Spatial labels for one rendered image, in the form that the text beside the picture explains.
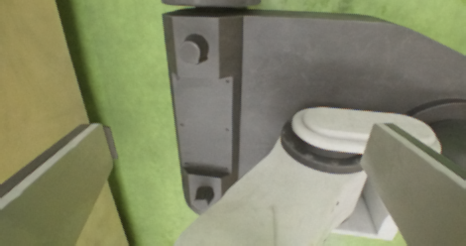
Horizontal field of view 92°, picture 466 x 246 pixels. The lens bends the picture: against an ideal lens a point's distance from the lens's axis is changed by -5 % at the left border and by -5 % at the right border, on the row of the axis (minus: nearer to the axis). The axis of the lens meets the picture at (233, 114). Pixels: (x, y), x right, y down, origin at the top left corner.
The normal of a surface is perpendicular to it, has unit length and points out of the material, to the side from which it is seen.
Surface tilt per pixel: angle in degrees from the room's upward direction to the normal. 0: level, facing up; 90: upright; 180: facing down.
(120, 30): 0
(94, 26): 0
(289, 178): 90
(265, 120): 0
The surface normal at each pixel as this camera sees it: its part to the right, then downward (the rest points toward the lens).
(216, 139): -0.18, 0.47
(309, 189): 0.01, -0.88
